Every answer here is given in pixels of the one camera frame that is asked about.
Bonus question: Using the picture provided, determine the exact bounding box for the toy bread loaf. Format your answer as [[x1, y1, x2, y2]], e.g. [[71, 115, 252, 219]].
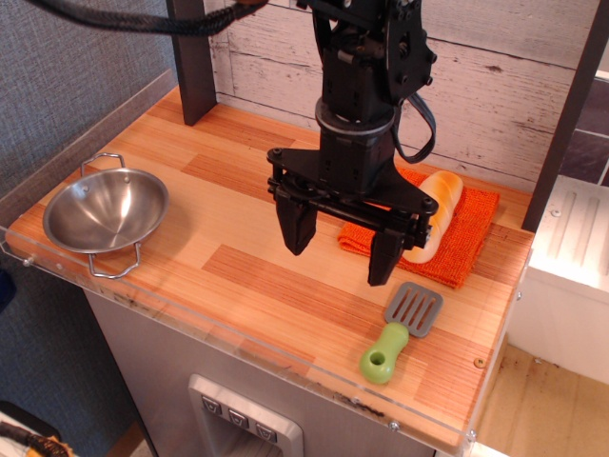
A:
[[403, 170, 463, 264]]

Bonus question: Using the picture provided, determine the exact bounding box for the grey toy fridge cabinet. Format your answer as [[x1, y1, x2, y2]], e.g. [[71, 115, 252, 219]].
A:
[[86, 291, 436, 456]]

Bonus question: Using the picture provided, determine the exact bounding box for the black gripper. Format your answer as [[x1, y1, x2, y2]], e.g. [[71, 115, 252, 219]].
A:
[[267, 118, 439, 287]]

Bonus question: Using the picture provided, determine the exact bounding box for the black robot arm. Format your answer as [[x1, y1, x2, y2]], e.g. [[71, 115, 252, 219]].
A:
[[267, 1, 439, 286]]

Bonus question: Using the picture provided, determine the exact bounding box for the grey spatula with green handle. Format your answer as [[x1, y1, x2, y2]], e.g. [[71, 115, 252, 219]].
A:
[[359, 282, 443, 385]]

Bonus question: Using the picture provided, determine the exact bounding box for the orange knitted towel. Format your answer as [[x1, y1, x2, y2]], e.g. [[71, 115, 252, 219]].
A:
[[338, 168, 500, 288]]

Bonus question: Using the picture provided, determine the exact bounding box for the white toy sink unit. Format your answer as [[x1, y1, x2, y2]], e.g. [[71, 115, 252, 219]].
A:
[[507, 176, 608, 383]]

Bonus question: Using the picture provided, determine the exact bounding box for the black braided cable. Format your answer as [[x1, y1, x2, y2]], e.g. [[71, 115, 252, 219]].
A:
[[26, 0, 267, 37]]

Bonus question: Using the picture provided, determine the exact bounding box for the clear acrylic edge guard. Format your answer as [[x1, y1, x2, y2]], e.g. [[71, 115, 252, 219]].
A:
[[5, 219, 532, 455]]

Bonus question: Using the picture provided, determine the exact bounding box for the dark right support post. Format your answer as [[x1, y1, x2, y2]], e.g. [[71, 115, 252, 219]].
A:
[[521, 0, 608, 232]]

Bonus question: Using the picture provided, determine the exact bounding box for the silver ice dispenser panel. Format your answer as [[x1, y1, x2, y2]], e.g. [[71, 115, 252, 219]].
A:
[[188, 374, 305, 456]]

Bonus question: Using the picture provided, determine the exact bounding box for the dark left support post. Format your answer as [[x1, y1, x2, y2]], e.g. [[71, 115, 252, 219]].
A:
[[167, 0, 217, 126]]

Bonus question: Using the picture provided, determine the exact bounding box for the dark support post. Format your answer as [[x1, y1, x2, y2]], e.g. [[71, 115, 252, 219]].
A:
[[521, 0, 608, 232], [167, 0, 217, 126]]

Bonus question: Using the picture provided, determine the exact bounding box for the stainless steel bowl with handles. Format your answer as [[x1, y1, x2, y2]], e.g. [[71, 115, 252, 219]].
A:
[[43, 152, 169, 280]]

